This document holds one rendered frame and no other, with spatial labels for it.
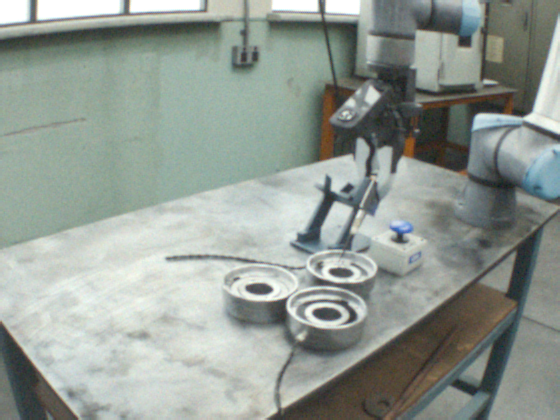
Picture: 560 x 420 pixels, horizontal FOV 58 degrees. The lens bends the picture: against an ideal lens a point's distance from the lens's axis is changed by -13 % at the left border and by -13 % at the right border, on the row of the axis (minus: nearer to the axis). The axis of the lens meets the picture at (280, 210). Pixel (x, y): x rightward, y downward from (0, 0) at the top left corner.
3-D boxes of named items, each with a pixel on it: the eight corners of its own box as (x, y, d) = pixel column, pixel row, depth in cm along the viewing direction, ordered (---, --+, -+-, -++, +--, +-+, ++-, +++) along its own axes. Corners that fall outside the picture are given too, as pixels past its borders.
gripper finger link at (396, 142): (404, 174, 86) (405, 116, 83) (398, 176, 85) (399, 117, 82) (380, 169, 89) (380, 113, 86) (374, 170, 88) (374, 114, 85)
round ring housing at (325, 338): (315, 304, 82) (318, 279, 81) (378, 329, 76) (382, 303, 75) (268, 333, 75) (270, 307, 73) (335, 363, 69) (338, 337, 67)
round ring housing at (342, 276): (386, 290, 87) (390, 266, 86) (344, 314, 80) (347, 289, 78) (334, 267, 94) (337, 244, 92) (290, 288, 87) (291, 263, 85)
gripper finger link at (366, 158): (385, 190, 95) (395, 137, 91) (363, 197, 91) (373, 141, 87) (371, 183, 97) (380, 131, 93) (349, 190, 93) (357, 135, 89)
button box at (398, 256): (401, 277, 91) (406, 250, 89) (367, 263, 96) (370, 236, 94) (426, 262, 97) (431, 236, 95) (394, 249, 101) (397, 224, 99)
